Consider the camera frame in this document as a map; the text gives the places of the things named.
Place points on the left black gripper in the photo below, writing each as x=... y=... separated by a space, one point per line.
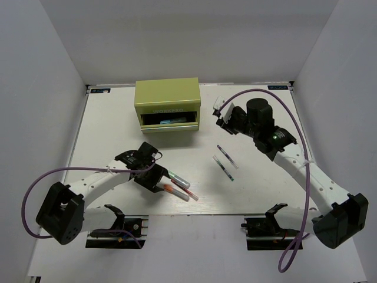
x=159 y=172

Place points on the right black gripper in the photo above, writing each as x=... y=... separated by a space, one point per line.
x=228 y=127

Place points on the orange highlighter marker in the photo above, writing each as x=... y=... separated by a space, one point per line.
x=176 y=193

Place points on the blue highlighter marker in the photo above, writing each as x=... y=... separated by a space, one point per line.
x=174 y=121

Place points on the green metal drawer box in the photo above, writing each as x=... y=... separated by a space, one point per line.
x=157 y=100

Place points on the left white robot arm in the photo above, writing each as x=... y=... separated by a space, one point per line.
x=66 y=211

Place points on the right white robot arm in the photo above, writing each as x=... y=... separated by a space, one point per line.
x=339 y=214

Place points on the purple gel pen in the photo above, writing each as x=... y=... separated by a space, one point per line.
x=234 y=164

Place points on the green highlighter marker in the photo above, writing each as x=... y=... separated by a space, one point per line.
x=180 y=181

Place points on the red gel pen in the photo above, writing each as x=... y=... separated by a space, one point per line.
x=192 y=195

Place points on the green gel pen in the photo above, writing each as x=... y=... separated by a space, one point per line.
x=223 y=168

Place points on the right blue corner label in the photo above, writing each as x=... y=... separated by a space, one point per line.
x=278 y=87

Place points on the blue corner label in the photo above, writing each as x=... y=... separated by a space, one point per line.
x=100 y=90
x=278 y=87

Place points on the left blue corner label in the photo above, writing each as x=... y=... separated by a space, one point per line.
x=100 y=90

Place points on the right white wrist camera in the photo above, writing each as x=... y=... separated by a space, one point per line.
x=223 y=109

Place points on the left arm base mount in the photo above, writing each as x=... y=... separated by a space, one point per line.
x=130 y=233

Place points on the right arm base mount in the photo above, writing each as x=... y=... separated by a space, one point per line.
x=261 y=236

